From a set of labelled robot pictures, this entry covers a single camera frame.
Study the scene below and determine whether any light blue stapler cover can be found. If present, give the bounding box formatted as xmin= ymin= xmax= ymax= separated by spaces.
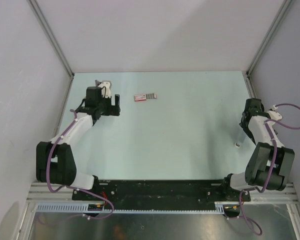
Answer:
xmin=234 ymin=129 xmax=246 ymax=148

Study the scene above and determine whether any red staple box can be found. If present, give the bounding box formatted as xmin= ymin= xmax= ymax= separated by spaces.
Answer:
xmin=134 ymin=93 xmax=157 ymax=102

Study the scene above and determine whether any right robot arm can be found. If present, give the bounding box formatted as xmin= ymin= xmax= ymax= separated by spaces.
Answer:
xmin=220 ymin=98 xmax=295 ymax=201

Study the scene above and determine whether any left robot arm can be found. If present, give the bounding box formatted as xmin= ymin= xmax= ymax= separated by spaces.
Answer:
xmin=36 ymin=81 xmax=121 ymax=200

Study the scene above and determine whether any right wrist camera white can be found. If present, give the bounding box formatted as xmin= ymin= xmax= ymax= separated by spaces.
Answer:
xmin=267 ymin=105 xmax=282 ymax=121

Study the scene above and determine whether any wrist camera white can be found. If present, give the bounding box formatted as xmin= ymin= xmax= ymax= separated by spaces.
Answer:
xmin=95 ymin=80 xmax=112 ymax=99
xmin=267 ymin=105 xmax=282 ymax=121

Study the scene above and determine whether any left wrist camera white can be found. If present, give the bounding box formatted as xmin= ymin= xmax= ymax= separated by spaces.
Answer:
xmin=95 ymin=80 xmax=112 ymax=99

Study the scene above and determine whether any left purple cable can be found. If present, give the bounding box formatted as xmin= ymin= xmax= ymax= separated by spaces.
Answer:
xmin=36 ymin=109 xmax=115 ymax=226

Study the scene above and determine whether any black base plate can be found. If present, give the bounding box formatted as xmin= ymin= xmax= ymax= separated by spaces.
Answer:
xmin=72 ymin=179 xmax=251 ymax=211

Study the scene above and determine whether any grey cable duct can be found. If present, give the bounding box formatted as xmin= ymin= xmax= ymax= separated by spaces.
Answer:
xmin=34 ymin=201 xmax=226 ymax=215

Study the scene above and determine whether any aluminium rail frame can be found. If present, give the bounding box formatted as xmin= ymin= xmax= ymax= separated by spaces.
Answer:
xmin=26 ymin=182 xmax=297 ymax=203

